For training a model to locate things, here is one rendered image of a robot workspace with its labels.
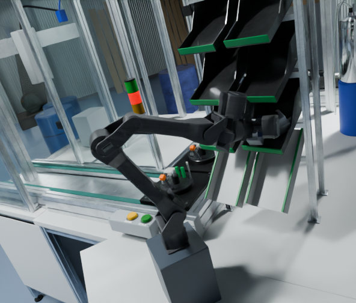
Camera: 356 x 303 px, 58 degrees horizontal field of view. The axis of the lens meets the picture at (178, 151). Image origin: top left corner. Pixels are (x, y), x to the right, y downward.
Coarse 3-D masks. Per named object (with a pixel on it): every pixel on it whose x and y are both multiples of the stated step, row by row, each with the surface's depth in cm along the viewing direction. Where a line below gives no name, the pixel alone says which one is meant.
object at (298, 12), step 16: (192, 0) 98; (304, 32) 88; (304, 48) 88; (304, 64) 90; (304, 80) 92; (304, 96) 95; (208, 112) 114; (304, 112) 96; (320, 112) 111; (304, 128) 99; (320, 128) 114; (320, 144) 116; (320, 160) 120; (320, 176) 122; (320, 192) 125; (224, 208) 131
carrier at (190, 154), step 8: (192, 144) 166; (192, 152) 154; (200, 152) 151; (208, 152) 153; (184, 160) 156; (192, 160) 149; (200, 160) 147; (208, 160) 147; (184, 168) 148; (192, 168) 146; (200, 168) 144; (208, 168) 143
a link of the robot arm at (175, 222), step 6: (156, 216) 88; (162, 216) 89; (174, 216) 81; (180, 216) 82; (162, 222) 85; (168, 222) 81; (174, 222) 82; (180, 222) 82; (162, 228) 83; (168, 228) 82; (174, 228) 82; (180, 228) 83; (168, 234) 82
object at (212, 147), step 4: (244, 76) 112; (236, 88) 119; (252, 104) 106; (216, 108) 113; (252, 108) 107; (252, 112) 107; (252, 116) 107; (200, 144) 108; (232, 144) 104; (236, 144) 102; (204, 148) 109; (208, 148) 108; (212, 148) 106; (232, 148) 100; (236, 148) 102; (232, 152) 102
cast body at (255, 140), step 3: (252, 120) 93; (255, 129) 93; (255, 135) 94; (249, 138) 96; (252, 138) 95; (255, 138) 95; (258, 138) 94; (261, 138) 94; (264, 138) 96; (249, 141) 96; (252, 141) 96; (255, 141) 95; (258, 141) 94; (261, 141) 95; (252, 144) 97; (255, 144) 97; (258, 144) 96; (261, 144) 96
